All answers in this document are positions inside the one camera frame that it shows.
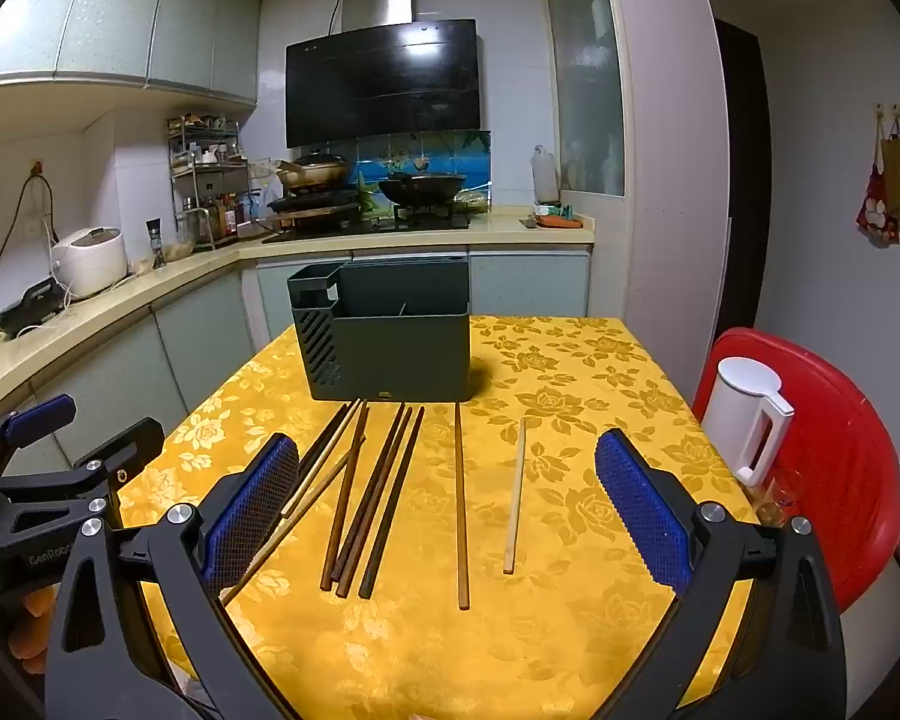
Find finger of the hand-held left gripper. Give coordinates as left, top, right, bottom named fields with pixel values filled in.
left=0, top=392, right=77, bottom=478
left=73, top=418, right=166, bottom=503

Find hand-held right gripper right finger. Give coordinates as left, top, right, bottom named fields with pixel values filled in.
left=594, top=427, right=848, bottom=720

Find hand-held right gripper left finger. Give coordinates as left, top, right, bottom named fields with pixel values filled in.
left=45, top=431, right=301, bottom=720

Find brown wooden chopstick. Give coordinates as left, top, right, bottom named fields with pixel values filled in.
left=454, top=402, right=471, bottom=611
left=319, top=400, right=370, bottom=592

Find black chopstick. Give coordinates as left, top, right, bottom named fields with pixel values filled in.
left=296, top=403, right=350, bottom=481

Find dark wooden chopstick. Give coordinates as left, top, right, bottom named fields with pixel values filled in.
left=330, top=403, right=407, bottom=584
left=356, top=406, right=427, bottom=601
left=335, top=405, right=415, bottom=599

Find dark green utensil holder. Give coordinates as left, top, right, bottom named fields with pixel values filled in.
left=285, top=255, right=472, bottom=402

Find person's left hand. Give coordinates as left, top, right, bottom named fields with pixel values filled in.
left=6, top=585, right=65, bottom=683

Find black countertop appliance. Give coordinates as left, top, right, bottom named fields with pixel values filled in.
left=0, top=277, right=67, bottom=337

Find pale green lower cabinets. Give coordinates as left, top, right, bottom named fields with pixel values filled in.
left=15, top=251, right=592, bottom=481

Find pale green cabinets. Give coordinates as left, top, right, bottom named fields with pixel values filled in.
left=15, top=251, right=592, bottom=481
left=0, top=0, right=262, bottom=110

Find yellow floral tablecloth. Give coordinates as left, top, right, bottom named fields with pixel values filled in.
left=116, top=313, right=762, bottom=720

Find white electric kettle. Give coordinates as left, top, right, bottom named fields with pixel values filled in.
left=699, top=356, right=796, bottom=488

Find clear drinking glass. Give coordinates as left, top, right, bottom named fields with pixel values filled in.
left=757, top=469, right=805, bottom=530

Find white rice cooker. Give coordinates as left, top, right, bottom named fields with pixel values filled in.
left=51, top=227, right=128, bottom=299

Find beige kitchen countertop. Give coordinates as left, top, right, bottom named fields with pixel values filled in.
left=0, top=206, right=596, bottom=428

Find red plastic chair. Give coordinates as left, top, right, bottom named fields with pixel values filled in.
left=691, top=326, right=900, bottom=612

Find metal spice rack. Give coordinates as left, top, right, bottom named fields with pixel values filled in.
left=166, top=114, right=252, bottom=250

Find black gas stove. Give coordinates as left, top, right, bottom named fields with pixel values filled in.
left=261, top=199, right=473, bottom=243

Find orange green kitchen tool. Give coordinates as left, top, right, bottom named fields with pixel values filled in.
left=521, top=204, right=586, bottom=230

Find translucent plastic bottle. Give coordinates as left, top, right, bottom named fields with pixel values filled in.
left=532, top=144, right=561, bottom=205

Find frying pan with lid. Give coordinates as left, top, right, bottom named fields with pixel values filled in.
left=277, top=151, right=351, bottom=192

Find black wok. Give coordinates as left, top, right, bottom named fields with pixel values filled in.
left=377, top=171, right=470, bottom=207

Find pale green upper cabinets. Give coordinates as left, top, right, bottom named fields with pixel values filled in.
left=0, top=0, right=262, bottom=110

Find frosted glass window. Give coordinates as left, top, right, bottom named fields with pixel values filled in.
left=544, top=0, right=627, bottom=200

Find black range hood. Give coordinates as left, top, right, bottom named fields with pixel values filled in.
left=285, top=0, right=482, bottom=149

